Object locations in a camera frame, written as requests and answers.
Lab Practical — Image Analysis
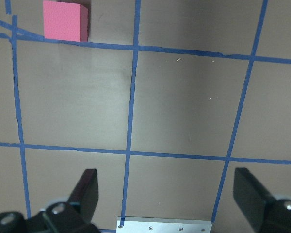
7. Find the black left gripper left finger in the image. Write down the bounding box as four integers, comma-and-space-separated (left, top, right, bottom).
0, 169, 100, 233

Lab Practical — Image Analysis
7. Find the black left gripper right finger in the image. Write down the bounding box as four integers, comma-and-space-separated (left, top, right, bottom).
233, 167, 291, 233

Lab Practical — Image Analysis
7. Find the brown paper table cover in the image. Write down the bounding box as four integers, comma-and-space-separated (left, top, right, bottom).
0, 0, 291, 233

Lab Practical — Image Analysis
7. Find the pink foam cube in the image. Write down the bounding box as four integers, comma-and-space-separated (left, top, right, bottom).
43, 0, 88, 42

